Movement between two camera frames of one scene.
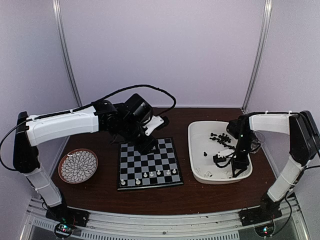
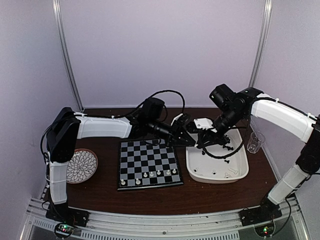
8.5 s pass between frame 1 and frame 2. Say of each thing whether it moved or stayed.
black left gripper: moved
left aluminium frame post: stayed
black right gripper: moved
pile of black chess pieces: stayed
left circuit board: stayed
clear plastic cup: stayed
